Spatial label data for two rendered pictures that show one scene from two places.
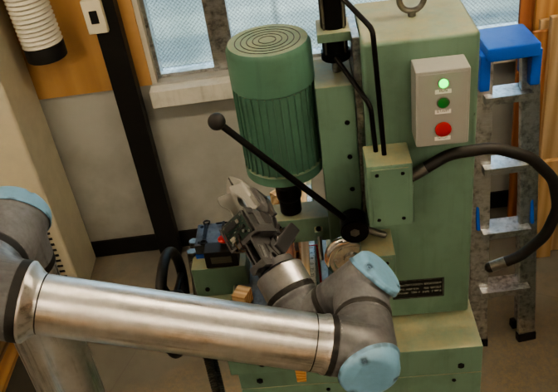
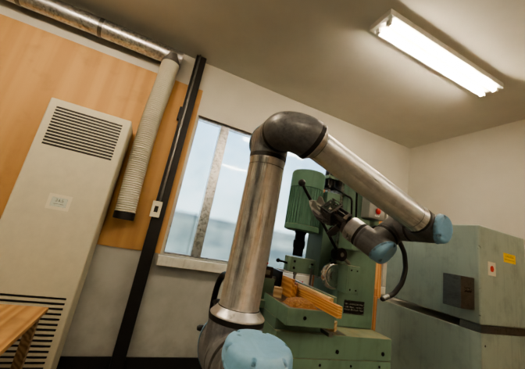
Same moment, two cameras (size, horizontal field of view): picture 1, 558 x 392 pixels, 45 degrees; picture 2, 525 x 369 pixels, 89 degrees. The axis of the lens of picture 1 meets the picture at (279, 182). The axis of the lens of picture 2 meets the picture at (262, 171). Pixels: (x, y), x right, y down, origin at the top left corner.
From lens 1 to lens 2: 1.21 m
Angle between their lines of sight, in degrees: 53
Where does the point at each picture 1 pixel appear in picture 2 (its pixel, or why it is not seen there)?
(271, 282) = (356, 222)
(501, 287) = not seen: outside the picture
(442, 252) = (365, 285)
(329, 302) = (391, 225)
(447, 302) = (364, 320)
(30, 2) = (135, 189)
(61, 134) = (94, 268)
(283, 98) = (318, 189)
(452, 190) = not seen: hidden behind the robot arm
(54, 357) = (271, 212)
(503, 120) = not seen: hidden behind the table
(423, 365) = (366, 351)
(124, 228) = (91, 348)
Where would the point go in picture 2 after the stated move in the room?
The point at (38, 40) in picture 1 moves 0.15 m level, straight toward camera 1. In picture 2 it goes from (128, 206) to (135, 207)
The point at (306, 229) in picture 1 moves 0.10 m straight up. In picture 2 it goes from (305, 265) to (308, 244)
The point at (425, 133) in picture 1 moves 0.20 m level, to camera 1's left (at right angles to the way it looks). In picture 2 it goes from (372, 211) to (341, 202)
